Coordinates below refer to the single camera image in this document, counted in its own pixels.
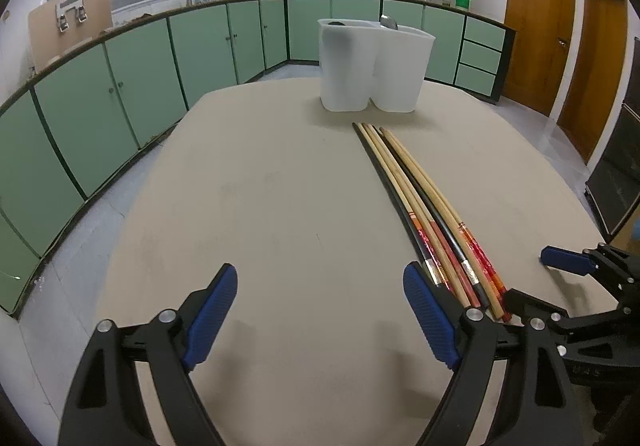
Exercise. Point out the red floral bamboo chopstick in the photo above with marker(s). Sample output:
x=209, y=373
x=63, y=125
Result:
x=440, y=257

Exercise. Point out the black appliance at right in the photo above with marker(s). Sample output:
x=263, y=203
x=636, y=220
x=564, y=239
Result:
x=613, y=187

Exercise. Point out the metal spoon in holder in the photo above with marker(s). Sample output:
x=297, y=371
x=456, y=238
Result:
x=388, y=22

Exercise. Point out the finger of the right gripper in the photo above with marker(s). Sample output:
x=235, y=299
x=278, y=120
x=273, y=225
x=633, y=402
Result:
x=571, y=262
x=528, y=307

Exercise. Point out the red-orange patterned bamboo chopstick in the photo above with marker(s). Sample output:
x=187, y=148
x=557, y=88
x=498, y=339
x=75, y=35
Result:
x=463, y=234

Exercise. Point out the black chopstick silver band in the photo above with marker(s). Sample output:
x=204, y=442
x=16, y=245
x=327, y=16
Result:
x=403, y=208

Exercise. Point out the cardboard sheet with clamps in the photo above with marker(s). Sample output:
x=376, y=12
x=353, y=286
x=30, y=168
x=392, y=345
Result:
x=58, y=26

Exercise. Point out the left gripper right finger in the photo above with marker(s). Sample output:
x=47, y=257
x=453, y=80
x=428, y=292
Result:
x=537, y=405

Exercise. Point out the brown wooden door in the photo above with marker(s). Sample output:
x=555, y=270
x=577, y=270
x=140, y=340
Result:
x=543, y=29
x=596, y=77

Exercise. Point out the red-handled bamboo chopstick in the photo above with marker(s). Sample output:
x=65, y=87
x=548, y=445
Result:
x=495, y=307

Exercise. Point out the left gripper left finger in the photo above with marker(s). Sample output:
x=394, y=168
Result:
x=105, y=404

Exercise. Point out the dark red wooden chopstick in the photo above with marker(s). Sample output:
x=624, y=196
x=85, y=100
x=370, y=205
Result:
x=464, y=281

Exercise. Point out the green lower kitchen cabinets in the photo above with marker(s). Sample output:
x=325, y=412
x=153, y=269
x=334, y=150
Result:
x=67, y=132

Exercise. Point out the white plastic utensil holder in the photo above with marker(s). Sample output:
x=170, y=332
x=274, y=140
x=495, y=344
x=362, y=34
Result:
x=363, y=63

